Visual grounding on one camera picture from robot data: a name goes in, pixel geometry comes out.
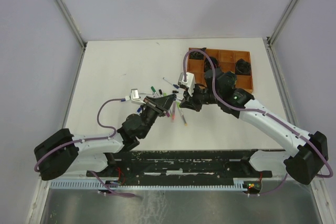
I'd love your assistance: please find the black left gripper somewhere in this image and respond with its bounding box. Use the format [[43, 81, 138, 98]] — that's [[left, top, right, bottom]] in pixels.
[[140, 93, 176, 138]]

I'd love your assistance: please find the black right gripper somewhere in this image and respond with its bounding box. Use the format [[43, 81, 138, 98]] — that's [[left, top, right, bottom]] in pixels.
[[180, 82, 221, 112]]

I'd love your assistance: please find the pink highlighter pen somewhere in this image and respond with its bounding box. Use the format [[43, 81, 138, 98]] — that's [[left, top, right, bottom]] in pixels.
[[171, 101, 176, 122]]

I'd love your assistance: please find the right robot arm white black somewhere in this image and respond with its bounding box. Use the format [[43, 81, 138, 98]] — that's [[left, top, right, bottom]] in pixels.
[[178, 68, 328, 185]]

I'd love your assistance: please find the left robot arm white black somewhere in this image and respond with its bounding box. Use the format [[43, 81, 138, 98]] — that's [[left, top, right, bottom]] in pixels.
[[34, 89, 176, 181]]

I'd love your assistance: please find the orange wooden compartment tray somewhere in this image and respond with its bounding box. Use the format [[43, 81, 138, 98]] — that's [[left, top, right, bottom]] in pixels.
[[186, 47, 254, 93]]

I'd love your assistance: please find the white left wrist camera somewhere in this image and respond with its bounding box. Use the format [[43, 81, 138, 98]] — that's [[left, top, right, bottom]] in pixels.
[[125, 89, 144, 105]]

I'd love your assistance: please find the black cable coil middle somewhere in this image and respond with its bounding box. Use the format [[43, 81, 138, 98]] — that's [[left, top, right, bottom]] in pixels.
[[203, 56, 221, 73]]

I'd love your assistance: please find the black cable bundle top-left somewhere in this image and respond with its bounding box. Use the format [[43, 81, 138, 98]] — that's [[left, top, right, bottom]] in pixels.
[[189, 47, 207, 60]]

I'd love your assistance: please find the black cable bundle right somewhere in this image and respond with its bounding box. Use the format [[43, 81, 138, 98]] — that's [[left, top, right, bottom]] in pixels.
[[235, 59, 252, 76]]

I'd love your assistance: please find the aluminium frame post right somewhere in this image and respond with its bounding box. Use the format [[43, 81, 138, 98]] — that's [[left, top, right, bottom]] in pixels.
[[267, 0, 300, 47]]

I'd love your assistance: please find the aluminium frame post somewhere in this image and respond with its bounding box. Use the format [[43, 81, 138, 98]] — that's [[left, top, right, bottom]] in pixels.
[[54, 0, 86, 48], [267, 0, 300, 47]]

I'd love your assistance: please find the white slotted cable duct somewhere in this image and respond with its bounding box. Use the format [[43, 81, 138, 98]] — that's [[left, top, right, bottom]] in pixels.
[[49, 179, 247, 191]]

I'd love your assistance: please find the aluminium frame post left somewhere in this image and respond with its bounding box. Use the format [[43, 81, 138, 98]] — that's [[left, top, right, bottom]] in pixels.
[[54, 0, 86, 48]]

